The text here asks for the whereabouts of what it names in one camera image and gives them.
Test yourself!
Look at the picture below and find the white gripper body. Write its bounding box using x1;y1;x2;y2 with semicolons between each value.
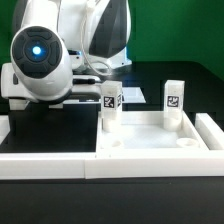
0;63;101;104

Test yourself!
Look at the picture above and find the white square table top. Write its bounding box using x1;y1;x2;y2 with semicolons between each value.
96;111;208;153

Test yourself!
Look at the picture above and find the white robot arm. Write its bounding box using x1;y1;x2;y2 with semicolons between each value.
1;0;131;104

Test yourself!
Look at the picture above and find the white marker sheet with tags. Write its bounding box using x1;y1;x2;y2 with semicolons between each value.
64;87;146;104

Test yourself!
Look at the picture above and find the white U-shaped obstacle fence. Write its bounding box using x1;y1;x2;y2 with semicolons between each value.
0;113;224;180

